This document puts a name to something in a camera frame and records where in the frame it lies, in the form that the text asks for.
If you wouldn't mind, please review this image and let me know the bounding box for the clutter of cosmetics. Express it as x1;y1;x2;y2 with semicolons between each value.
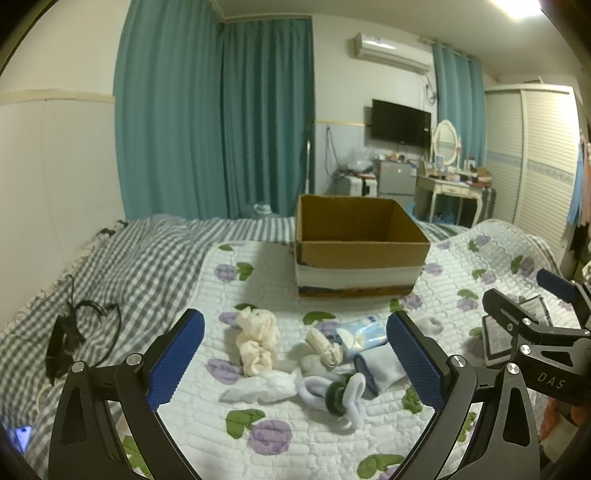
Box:
427;157;493;186

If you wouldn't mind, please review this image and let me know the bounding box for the light blue white sock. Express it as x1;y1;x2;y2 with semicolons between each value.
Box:
335;316;389;359

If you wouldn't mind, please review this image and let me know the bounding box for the clear plastic bag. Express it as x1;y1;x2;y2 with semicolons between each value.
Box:
338;148;378;175

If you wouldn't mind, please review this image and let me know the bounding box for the black charger with cable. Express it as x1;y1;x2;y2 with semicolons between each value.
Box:
45;274;123;387

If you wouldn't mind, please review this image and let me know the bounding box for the white sock with navy trim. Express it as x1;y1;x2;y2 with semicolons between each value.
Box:
353;346;408;396

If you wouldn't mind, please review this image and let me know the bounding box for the narrow teal curtain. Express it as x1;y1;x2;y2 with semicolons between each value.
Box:
431;41;486;163

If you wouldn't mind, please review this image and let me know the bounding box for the small grey fridge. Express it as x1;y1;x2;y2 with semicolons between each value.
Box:
373;159;419;208

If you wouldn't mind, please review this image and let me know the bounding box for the white air conditioner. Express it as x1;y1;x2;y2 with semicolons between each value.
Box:
348;32;433;75

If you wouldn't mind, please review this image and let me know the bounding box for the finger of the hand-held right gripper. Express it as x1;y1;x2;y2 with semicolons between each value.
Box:
481;287;591;408
536;268;591;320

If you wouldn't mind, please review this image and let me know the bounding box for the floral quilted blanket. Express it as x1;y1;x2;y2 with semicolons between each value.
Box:
117;219;583;480

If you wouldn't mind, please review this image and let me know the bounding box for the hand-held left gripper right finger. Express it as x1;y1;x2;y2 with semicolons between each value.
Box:
385;311;541;480

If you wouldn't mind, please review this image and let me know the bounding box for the cream scrunched sock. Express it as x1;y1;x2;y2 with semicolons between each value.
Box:
235;308;280;377

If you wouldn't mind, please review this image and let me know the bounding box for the oval white vanity mirror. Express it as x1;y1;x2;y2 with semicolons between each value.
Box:
431;119;463;169

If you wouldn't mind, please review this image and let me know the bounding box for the white dressing table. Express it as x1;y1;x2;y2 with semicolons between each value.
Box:
413;161;498;227

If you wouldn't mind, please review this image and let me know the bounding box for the black wall television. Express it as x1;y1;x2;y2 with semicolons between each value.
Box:
370;98;433;149

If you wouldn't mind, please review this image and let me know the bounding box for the ceiling light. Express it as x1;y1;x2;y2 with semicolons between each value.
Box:
488;0;542;20

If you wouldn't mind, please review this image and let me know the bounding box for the open cardboard box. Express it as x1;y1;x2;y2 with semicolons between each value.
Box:
294;194;431;298

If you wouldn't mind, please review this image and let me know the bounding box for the beige rolled sock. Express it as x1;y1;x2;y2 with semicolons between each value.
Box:
305;328;345;370

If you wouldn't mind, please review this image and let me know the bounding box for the small white sock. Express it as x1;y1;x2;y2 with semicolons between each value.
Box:
411;314;447;337

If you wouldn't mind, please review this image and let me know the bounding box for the white and green sock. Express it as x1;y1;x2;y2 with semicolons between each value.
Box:
298;371;369;433

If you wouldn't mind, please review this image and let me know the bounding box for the hanging blue garment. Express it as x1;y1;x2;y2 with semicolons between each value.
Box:
568;134;591;228

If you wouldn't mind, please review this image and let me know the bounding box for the wide teal curtain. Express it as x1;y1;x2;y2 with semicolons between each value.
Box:
113;0;223;222

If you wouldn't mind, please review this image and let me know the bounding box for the white crumpled cloth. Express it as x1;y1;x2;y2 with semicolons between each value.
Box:
221;369;301;405

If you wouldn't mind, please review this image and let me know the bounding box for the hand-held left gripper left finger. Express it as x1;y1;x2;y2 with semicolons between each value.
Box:
47;308;206;480

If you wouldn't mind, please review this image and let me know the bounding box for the white louvred wardrobe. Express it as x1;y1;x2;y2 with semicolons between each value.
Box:
484;83;585;274

